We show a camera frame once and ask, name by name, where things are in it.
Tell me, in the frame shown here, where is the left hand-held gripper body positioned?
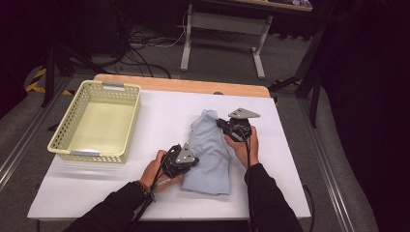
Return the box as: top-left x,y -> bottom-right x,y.
160,142 -> 194,179

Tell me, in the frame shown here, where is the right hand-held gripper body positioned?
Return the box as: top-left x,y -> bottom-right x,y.
221,107 -> 261,143

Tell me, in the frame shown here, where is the light blue tank top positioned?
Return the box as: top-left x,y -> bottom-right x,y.
180,109 -> 232,196

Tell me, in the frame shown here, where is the pale yellow plastic basket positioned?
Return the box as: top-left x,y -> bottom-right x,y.
46,79 -> 143,164

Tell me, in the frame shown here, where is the person's right hand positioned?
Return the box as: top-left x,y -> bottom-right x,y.
223,125 -> 260,170

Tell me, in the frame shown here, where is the person's left hand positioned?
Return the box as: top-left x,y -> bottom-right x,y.
139,149 -> 184,194

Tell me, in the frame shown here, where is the wooden table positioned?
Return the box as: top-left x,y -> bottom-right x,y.
93,72 -> 271,99

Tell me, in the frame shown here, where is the white table cover sheet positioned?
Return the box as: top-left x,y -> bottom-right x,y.
27,89 -> 312,221

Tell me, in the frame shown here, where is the black metal stand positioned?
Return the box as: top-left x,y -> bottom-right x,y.
267,18 -> 327,129

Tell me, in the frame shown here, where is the wooden desk with white legs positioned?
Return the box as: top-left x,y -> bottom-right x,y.
178,0 -> 314,80

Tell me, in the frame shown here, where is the black curtain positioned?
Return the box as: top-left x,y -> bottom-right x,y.
0,0 -> 49,120
322,0 -> 410,232

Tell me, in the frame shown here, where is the black tripod stand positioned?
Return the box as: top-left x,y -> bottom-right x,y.
40,44 -> 107,109

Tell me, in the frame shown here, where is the yellow black floor tape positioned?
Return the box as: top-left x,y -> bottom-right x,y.
25,66 -> 73,97

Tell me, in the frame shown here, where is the right hand-held gripper cable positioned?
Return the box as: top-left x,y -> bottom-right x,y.
233,125 -> 255,172

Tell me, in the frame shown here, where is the hand-held gripper cable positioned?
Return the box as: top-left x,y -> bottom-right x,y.
124,146 -> 177,232
233,125 -> 255,172

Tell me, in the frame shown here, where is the bead bracelet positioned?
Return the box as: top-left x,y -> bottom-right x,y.
132,179 -> 156,202

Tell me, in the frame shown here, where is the left hand-held gripper cable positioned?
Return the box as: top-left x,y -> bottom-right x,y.
124,146 -> 177,232

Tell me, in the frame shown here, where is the white floor cable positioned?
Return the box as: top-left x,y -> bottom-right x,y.
141,9 -> 190,49

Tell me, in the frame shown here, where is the aluminium floor rail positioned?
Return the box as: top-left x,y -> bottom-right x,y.
0,76 -> 71,191
296,98 -> 359,232

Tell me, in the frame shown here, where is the black floor cable bundle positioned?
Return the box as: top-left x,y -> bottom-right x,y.
105,9 -> 182,80

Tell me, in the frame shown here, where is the black cable at table edge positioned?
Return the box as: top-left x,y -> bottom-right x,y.
301,180 -> 316,232

